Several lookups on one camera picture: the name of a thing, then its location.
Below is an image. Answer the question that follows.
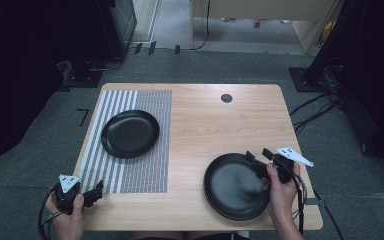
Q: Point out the black stand base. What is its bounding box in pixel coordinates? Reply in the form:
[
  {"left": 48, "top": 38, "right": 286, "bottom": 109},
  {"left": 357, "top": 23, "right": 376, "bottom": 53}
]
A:
[{"left": 59, "top": 59, "right": 105, "bottom": 92}]

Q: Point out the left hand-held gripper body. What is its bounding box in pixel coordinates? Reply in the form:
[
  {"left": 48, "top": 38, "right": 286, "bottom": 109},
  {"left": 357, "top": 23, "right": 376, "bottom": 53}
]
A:
[{"left": 53, "top": 173, "right": 85, "bottom": 215}]

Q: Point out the striped grey white placemat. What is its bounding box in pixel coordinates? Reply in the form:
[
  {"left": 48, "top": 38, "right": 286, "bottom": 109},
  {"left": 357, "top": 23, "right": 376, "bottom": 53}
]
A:
[{"left": 78, "top": 89, "right": 173, "bottom": 195}]

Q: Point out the right hand-held gripper cable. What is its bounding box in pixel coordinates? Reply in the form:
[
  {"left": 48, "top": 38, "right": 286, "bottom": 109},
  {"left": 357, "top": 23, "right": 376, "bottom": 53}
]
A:
[{"left": 293, "top": 171, "right": 345, "bottom": 240}]

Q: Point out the person's left hand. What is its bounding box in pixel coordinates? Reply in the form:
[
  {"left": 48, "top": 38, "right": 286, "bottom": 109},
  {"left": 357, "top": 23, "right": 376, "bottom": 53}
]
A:
[{"left": 44, "top": 193, "right": 85, "bottom": 240}]

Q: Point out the light wooden desk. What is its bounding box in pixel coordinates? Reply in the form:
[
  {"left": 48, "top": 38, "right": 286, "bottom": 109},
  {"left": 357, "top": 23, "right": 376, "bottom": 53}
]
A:
[{"left": 189, "top": 0, "right": 345, "bottom": 55}]

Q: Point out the dark cabinet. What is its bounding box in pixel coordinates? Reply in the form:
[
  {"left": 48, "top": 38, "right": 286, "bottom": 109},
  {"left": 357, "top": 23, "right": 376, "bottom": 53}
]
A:
[{"left": 108, "top": 0, "right": 138, "bottom": 53}]

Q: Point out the black looped floor cable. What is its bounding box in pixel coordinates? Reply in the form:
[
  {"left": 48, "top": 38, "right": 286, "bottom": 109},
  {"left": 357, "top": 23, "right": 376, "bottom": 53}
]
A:
[{"left": 85, "top": 55, "right": 125, "bottom": 73}]

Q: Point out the yellow thing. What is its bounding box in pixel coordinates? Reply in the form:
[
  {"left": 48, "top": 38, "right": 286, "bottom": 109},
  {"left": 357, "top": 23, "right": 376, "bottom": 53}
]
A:
[{"left": 320, "top": 20, "right": 336, "bottom": 46}]

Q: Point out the person's right hand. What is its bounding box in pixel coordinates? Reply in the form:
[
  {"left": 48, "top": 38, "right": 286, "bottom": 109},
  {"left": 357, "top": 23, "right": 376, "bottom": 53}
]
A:
[{"left": 261, "top": 162, "right": 301, "bottom": 218}]

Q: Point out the left hand-held gripper cable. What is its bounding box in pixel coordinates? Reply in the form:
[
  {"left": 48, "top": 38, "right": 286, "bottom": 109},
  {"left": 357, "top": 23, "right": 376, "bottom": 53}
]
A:
[{"left": 37, "top": 184, "right": 61, "bottom": 240}]

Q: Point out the hand-held gripper cable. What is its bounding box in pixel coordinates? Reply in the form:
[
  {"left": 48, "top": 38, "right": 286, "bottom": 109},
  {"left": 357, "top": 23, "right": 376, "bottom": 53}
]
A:
[
  {"left": 37, "top": 184, "right": 61, "bottom": 240},
  {"left": 293, "top": 171, "right": 345, "bottom": 240}
]

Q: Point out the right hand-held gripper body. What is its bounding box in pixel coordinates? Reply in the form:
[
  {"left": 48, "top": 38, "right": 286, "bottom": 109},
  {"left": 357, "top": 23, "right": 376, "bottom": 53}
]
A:
[{"left": 269, "top": 146, "right": 315, "bottom": 184}]

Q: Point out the black curtain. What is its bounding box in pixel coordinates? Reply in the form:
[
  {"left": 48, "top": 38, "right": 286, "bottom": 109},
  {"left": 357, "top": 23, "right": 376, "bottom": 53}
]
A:
[
  {"left": 0, "top": 0, "right": 116, "bottom": 178},
  {"left": 308, "top": 0, "right": 384, "bottom": 169}
]

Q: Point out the black stand base plate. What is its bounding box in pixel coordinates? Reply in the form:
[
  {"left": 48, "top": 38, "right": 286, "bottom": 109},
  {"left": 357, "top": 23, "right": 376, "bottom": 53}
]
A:
[{"left": 288, "top": 67, "right": 329, "bottom": 93}]

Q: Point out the black hanging cable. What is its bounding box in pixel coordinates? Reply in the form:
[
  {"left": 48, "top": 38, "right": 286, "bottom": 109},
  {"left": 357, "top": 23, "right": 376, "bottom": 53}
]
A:
[{"left": 189, "top": 0, "right": 212, "bottom": 52}]

